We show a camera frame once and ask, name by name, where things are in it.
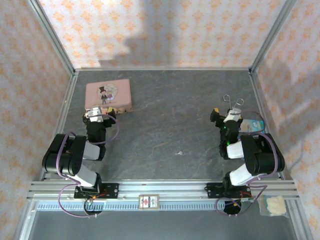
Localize pink tin box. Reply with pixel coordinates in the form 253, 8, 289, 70
84, 78, 134, 115

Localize light blue packet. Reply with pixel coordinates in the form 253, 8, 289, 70
239, 118, 266, 135

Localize plastic bag with white pieces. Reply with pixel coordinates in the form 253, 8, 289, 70
258, 194, 288, 217

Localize red and white card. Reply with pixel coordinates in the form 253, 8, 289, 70
138, 194, 160, 210

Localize metal wire tongs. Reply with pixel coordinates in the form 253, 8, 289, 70
223, 94, 245, 111

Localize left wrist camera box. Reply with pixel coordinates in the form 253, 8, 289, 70
84, 106, 104, 123

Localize aluminium side rail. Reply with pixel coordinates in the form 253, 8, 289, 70
249, 71, 286, 181
39, 72, 79, 181

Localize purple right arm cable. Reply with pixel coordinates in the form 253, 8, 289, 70
215, 111, 281, 217

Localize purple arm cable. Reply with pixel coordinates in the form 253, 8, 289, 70
215, 111, 281, 217
57, 113, 119, 219

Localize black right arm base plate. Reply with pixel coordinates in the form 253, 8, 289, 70
206, 181, 252, 200

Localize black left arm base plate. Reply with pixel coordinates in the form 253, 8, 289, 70
73, 182, 120, 200

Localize aluminium rear rail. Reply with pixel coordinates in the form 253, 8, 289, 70
74, 66, 252, 73

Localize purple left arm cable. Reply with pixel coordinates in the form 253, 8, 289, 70
57, 113, 119, 219

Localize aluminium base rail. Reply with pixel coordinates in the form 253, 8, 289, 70
27, 179, 300, 200

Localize slotted grey cable duct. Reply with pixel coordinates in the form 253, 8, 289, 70
37, 201, 251, 211

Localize aluminium frame post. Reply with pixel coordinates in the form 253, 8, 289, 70
249, 0, 298, 74
26, 0, 76, 76

